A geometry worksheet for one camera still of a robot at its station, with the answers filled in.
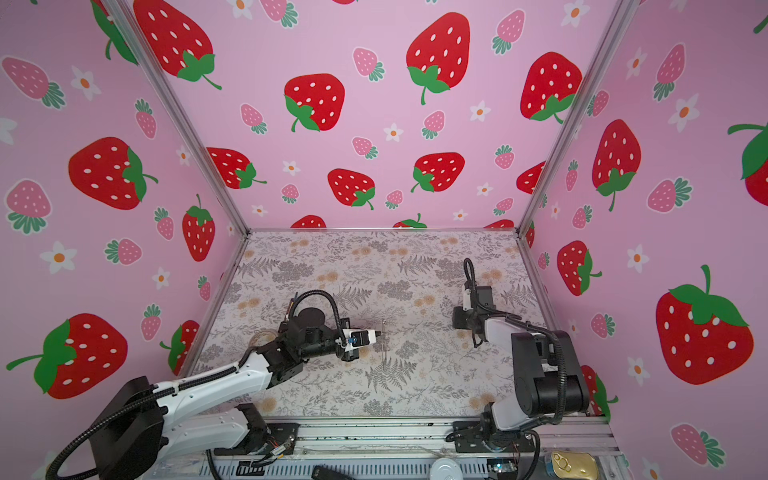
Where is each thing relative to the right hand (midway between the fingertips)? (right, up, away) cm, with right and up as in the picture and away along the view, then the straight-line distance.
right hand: (459, 313), depth 96 cm
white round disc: (-10, -29, -30) cm, 43 cm away
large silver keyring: (-25, -5, -1) cm, 25 cm away
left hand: (-26, 0, -21) cm, 33 cm away
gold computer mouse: (+20, -30, -28) cm, 46 cm away
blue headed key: (-30, +1, -34) cm, 46 cm away
